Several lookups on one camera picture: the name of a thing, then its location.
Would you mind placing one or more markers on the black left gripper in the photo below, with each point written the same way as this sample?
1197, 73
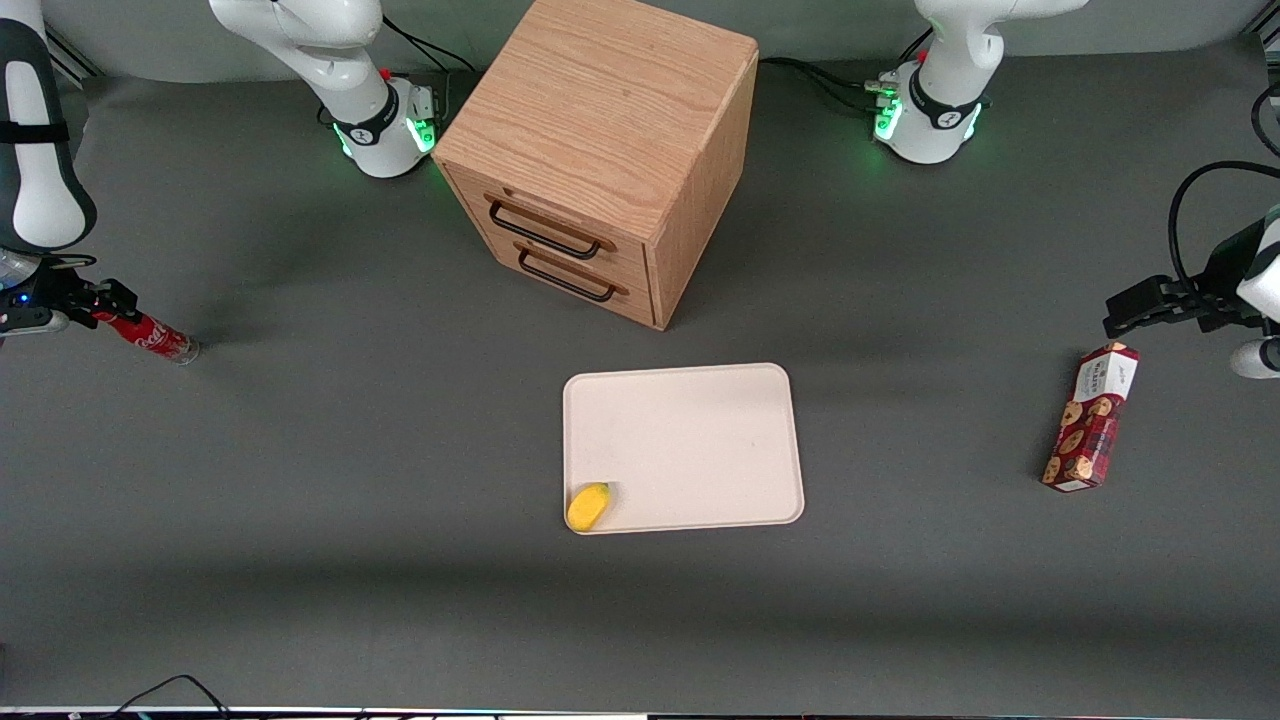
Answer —
1214, 279

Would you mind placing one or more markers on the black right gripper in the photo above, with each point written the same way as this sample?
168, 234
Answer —
62, 294

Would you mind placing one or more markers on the small red coke bottle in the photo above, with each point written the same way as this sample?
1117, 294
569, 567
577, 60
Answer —
152, 338

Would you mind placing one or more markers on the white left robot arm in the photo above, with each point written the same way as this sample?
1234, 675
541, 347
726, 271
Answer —
945, 70

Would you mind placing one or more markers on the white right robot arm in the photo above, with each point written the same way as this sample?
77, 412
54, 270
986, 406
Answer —
330, 60

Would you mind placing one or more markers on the beige rectangular tray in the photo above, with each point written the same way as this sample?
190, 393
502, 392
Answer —
690, 445

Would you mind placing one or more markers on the red cookie box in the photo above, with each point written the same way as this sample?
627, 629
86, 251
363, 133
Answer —
1090, 420

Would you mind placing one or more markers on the yellow toy mango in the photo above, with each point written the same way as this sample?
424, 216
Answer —
588, 506

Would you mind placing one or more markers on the wooden two-drawer cabinet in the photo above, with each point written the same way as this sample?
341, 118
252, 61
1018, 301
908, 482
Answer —
610, 130

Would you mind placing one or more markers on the aluminium frame rail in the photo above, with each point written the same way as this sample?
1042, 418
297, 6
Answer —
75, 62

